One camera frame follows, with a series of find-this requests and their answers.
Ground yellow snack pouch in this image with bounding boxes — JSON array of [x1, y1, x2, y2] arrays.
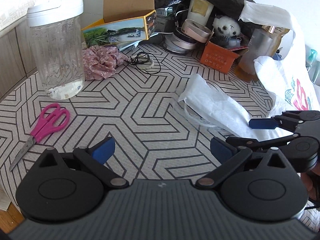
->
[[269, 27, 290, 57]]

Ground pink floral scrunchie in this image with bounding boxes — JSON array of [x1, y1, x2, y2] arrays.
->
[[82, 45, 129, 81]]

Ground pink handled scissors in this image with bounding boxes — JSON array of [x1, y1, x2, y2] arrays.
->
[[9, 103, 70, 172]]

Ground white cream candle jar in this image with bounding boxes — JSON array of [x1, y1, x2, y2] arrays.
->
[[187, 0, 214, 25]]

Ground clear plastic shaker bottle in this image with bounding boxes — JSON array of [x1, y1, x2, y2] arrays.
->
[[27, 0, 85, 100]]

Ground orange cardboard box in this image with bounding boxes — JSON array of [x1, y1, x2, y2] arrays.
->
[[200, 41, 248, 74]]

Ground teal spray bottle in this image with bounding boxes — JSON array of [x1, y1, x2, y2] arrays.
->
[[305, 46, 320, 86]]

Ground white nonwoven shopping bag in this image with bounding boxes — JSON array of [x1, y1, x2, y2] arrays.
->
[[173, 2, 319, 140]]

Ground stacked round tins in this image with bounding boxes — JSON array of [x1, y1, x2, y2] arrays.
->
[[163, 19, 212, 54]]

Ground white panda plush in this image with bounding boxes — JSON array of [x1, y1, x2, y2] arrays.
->
[[213, 16, 241, 37]]

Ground black cord with beads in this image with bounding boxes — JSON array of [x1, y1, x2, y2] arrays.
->
[[124, 51, 162, 75]]

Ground frosted bottle gold cap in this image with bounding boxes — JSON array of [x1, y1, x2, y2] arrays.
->
[[235, 25, 275, 83]]

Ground open cardboard photo box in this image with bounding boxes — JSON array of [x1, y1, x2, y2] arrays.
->
[[82, 0, 157, 47]]

